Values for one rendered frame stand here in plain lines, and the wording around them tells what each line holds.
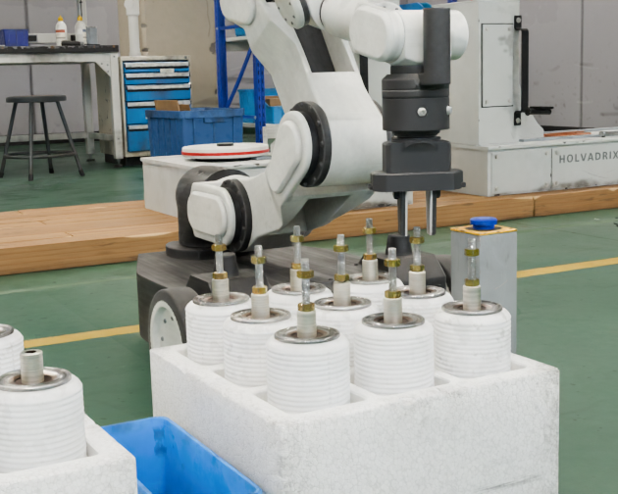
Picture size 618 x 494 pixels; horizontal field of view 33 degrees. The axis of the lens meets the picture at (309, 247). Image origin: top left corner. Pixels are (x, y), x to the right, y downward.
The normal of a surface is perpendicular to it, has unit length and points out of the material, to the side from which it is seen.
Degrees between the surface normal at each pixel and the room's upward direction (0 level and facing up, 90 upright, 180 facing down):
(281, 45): 112
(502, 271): 90
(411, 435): 90
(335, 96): 43
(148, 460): 88
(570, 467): 0
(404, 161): 90
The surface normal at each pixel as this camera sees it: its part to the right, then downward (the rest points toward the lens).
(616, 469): -0.03, -0.99
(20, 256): 0.47, 0.13
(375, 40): -0.90, 0.10
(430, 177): 0.08, 0.16
